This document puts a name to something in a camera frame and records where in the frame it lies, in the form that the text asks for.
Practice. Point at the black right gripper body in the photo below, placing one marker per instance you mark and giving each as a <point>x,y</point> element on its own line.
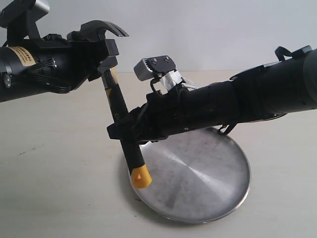
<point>163,115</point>

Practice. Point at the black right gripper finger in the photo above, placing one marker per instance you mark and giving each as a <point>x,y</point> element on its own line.
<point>132,126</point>

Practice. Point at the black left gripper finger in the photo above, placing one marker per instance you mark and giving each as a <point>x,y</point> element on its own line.
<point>96,49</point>
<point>105,65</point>

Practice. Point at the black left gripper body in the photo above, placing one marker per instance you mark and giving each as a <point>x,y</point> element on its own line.
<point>63,65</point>

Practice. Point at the black yellow claw hammer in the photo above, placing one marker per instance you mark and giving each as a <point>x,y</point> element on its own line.
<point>95,30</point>

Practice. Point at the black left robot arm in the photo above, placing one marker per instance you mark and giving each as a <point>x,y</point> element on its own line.
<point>13,61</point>

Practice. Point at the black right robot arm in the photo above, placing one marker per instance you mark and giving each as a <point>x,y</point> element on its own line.
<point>264,92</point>

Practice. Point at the round steel plate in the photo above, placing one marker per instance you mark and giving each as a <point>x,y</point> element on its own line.
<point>197,177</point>

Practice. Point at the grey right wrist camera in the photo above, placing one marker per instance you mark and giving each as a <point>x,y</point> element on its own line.
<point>158,69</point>

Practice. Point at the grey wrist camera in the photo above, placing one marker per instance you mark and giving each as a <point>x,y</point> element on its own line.
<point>19,20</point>
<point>158,69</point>

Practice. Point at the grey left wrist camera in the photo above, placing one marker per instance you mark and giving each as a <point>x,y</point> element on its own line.
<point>19,20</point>

